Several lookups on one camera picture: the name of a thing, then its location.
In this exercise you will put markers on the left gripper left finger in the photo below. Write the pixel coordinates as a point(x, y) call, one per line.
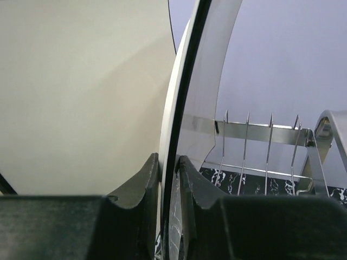
point(120, 225)

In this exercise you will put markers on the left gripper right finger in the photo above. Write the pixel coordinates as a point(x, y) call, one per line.
point(217, 225)

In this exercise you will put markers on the square black-rimmed plate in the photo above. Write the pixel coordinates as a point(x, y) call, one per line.
point(200, 81)
point(83, 87)

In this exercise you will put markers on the stainless steel dish rack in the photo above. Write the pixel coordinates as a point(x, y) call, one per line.
point(253, 158)

